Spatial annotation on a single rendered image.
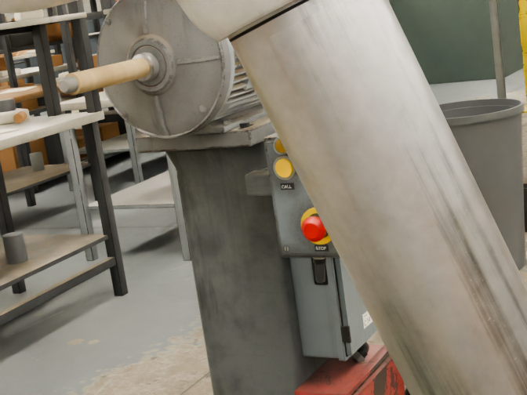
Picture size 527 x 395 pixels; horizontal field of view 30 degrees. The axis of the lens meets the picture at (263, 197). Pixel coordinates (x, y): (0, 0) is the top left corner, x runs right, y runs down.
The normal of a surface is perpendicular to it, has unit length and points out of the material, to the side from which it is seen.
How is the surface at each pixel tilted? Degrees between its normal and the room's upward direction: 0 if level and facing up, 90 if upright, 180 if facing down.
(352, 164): 93
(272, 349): 90
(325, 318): 90
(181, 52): 88
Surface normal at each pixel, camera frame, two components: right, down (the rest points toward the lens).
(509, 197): 0.50, 0.17
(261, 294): -0.46, 0.25
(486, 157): 0.08, 0.26
